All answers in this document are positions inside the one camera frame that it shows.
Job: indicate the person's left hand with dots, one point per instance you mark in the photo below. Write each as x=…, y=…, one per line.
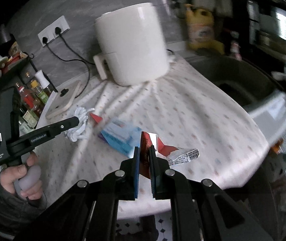
x=23, y=180

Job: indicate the dotted white tablecloth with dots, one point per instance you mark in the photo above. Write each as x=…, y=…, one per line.
x=183, y=108

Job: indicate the blue medicine box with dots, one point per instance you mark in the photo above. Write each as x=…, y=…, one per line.
x=122, y=136

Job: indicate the red torn wrapper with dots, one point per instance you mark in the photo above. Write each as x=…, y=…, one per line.
x=173, y=155

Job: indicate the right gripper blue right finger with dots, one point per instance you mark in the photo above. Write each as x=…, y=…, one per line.
x=160, y=182

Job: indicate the white air fryer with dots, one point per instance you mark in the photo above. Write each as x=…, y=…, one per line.
x=133, y=46

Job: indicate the condiment bottles on rack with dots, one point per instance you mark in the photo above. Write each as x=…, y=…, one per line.
x=34, y=96

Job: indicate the red carton piece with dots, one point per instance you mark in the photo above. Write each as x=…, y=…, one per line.
x=95, y=119

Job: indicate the yellow detergent bottle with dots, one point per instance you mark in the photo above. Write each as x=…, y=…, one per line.
x=200, y=29

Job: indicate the printed white paper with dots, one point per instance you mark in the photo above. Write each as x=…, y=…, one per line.
x=77, y=133

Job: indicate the white wall socket plate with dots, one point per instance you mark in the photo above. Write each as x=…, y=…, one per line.
x=49, y=31

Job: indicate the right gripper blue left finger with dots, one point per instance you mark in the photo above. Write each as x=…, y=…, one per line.
x=129, y=185

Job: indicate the steel kitchen sink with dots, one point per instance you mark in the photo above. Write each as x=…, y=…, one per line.
x=245, y=84

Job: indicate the white kitchen scale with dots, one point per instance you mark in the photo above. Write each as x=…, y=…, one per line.
x=64, y=99

